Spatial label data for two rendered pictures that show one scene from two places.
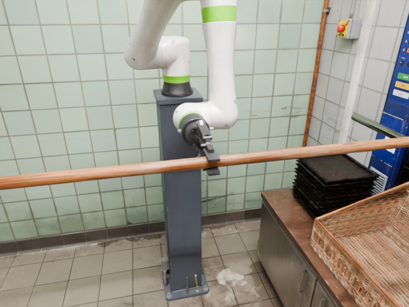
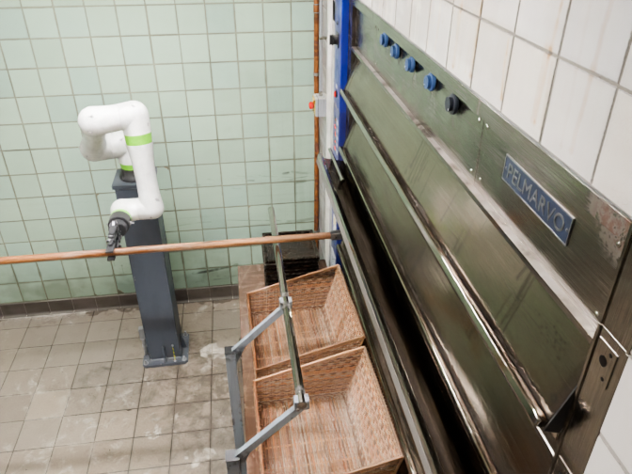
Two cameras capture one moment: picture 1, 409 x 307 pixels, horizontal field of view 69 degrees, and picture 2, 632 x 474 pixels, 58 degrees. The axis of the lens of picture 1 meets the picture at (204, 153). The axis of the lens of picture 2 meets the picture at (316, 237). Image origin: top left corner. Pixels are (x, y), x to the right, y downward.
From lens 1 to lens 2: 1.81 m
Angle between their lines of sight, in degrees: 7
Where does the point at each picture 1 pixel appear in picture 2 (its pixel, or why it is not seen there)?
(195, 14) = (170, 82)
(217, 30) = (134, 151)
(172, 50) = (121, 146)
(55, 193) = not seen: hidden behind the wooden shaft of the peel
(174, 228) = (143, 297)
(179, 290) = (157, 358)
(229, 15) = (141, 141)
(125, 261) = (111, 330)
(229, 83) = (149, 186)
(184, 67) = not seen: hidden behind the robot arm
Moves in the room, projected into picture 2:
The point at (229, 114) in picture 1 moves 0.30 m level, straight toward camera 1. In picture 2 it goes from (151, 210) to (121, 244)
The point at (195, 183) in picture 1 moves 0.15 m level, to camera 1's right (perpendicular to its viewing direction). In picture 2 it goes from (158, 257) to (185, 258)
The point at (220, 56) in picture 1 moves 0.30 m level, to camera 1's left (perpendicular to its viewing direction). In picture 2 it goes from (139, 168) to (72, 166)
